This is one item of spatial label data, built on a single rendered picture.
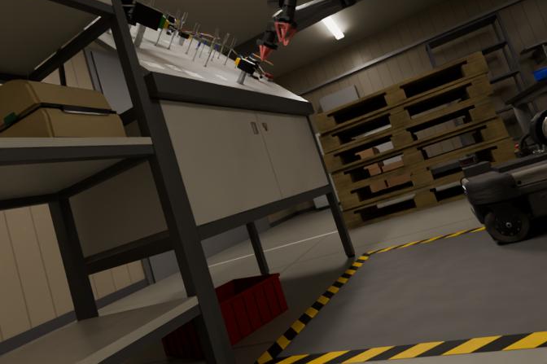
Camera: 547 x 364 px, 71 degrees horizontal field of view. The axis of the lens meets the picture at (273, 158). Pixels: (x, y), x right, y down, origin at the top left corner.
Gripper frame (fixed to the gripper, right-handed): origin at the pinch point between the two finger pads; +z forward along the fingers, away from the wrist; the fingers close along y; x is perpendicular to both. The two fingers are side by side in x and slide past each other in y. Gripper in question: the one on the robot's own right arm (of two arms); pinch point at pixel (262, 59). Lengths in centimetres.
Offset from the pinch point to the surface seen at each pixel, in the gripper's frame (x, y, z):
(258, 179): -49, 51, 46
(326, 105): 536, -214, 25
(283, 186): -31, 52, 50
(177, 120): -86, 39, 29
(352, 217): 129, 37, 95
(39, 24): -118, 13, 13
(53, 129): -127, 47, 32
